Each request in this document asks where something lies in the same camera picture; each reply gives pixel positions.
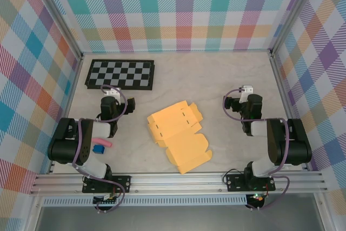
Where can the yellow paper box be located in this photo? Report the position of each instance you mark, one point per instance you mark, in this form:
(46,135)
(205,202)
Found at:
(183,144)

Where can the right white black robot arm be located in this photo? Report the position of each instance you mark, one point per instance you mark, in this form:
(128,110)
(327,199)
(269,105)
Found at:
(297,147)

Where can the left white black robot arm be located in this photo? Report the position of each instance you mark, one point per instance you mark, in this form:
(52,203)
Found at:
(65,147)

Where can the black grey chessboard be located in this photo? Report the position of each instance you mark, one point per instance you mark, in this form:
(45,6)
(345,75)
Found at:
(120,75)

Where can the pink cylinder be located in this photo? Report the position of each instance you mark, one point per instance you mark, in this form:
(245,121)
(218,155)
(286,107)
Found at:
(102,142)

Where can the blue block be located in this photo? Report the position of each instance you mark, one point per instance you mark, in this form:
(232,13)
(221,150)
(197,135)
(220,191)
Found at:
(98,149)

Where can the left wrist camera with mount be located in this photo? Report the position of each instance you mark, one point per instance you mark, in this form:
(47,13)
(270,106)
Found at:
(113,92)

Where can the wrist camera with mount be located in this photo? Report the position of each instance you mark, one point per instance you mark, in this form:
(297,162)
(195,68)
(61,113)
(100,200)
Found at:
(113,92)
(248,89)

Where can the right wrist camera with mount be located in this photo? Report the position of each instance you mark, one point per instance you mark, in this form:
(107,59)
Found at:
(248,89)

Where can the right aluminium side rail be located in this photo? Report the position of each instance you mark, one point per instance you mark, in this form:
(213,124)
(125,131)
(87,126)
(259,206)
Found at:
(284,93)

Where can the aluminium side rail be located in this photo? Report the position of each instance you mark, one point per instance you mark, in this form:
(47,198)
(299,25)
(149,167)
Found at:
(284,93)
(72,87)

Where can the left aluminium side rail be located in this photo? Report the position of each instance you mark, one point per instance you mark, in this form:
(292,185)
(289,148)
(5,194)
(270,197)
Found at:
(72,87)

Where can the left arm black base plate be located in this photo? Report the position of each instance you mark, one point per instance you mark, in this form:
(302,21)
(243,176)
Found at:
(123,183)

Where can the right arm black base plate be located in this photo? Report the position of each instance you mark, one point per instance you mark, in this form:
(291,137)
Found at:
(233,182)

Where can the aluminium mounting rail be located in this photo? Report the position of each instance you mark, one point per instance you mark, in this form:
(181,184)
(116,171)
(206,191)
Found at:
(175,182)

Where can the right aluminium frame post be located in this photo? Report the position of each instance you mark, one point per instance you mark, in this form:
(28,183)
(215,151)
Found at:
(293,12)

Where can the aluminium frame post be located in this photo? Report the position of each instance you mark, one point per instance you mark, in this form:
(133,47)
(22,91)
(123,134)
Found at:
(293,12)
(58,17)

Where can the left aluminium frame post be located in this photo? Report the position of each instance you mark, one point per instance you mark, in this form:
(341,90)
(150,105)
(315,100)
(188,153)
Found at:
(58,17)

